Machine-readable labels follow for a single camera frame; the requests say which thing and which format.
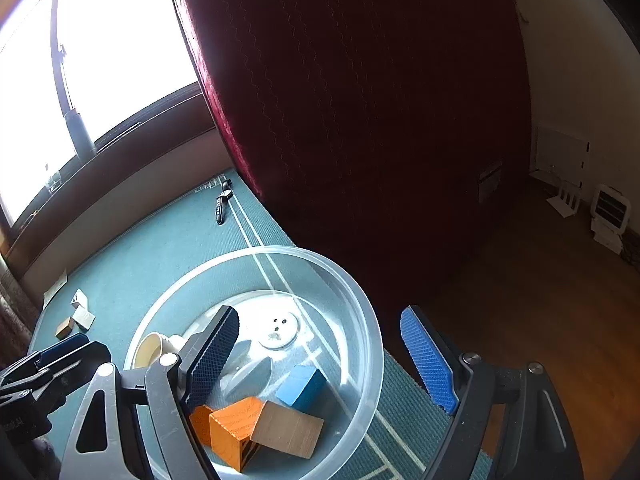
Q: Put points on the orange black-striped block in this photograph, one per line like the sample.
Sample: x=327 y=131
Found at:
x=232 y=427

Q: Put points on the white wavy-pattern block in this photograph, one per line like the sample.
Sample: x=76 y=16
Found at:
x=84 y=317

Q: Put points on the white black-striped triangular block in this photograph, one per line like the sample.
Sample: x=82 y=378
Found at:
x=79 y=299

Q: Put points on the green table mat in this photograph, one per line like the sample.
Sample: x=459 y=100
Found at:
x=125 y=260

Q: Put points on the brown window sill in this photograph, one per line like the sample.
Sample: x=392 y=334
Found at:
x=125 y=145

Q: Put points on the clear plastic bowl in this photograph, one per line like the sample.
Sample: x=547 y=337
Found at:
x=340 y=300

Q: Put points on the white wall panel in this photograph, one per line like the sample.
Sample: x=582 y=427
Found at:
x=560 y=152

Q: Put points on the small white stand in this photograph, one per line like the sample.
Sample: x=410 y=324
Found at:
x=565 y=200

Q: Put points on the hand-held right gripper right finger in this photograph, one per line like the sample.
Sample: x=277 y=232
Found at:
x=425 y=360

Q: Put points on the small orange block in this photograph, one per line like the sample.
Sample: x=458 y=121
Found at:
x=200 y=425

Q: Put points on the black cylinder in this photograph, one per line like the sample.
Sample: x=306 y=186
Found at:
x=80 y=135

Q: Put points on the white cup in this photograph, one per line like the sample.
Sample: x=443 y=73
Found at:
x=167 y=342

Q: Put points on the white electric heater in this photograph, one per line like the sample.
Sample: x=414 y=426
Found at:
x=610 y=207

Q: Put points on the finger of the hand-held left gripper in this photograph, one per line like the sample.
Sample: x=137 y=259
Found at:
x=75 y=367
x=62 y=349

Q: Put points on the small clear glass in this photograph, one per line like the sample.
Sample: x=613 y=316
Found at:
x=54 y=182

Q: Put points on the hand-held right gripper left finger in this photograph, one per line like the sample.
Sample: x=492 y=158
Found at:
x=215 y=355

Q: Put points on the white paper sheet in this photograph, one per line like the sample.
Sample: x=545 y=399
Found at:
x=56 y=287

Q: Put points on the red quilted curtain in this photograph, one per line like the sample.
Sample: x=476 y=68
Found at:
x=350 y=110

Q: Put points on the brown wooden block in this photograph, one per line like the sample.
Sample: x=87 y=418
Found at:
x=287 y=430
x=64 y=329

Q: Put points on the blue block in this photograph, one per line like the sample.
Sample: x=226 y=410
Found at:
x=297 y=385

